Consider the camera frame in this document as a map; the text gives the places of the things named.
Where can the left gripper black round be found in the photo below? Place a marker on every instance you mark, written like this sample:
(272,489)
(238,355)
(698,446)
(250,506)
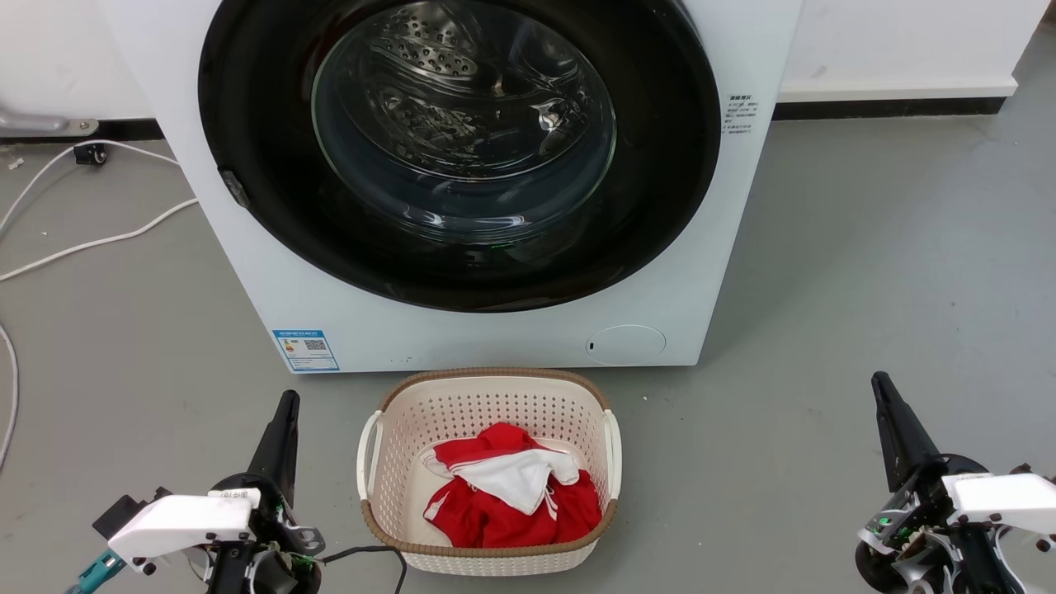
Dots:
(272,536)

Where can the right gripper black round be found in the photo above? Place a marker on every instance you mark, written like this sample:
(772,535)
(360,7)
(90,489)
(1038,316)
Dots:
(916,544)

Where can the white front-load washing machine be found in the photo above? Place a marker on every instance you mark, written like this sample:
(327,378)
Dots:
(462,338)

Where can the black round glass washer door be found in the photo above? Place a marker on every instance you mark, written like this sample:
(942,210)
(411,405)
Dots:
(462,148)

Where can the blue energy label sticker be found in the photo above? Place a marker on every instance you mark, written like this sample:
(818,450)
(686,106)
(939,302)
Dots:
(305,350)

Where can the cream perforated laundry basket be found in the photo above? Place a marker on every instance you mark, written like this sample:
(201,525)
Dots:
(487,404)

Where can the red and white garment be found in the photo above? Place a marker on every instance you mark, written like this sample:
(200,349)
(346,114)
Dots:
(511,495)

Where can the round white filter cover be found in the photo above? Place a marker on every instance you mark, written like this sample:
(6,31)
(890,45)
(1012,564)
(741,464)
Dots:
(625,345)

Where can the small printed text sticker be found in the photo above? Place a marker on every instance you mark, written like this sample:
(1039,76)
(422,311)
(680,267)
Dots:
(740,114)

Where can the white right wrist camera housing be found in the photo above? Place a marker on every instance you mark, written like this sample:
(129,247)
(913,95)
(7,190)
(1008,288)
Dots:
(1002,497)

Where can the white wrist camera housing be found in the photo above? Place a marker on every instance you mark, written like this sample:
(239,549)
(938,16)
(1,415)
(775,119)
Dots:
(181,521)
(1002,497)

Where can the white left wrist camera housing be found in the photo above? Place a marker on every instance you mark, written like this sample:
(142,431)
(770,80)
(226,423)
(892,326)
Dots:
(181,521)

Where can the grey metal floor bracket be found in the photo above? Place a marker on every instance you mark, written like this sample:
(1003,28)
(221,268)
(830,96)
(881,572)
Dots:
(41,124)

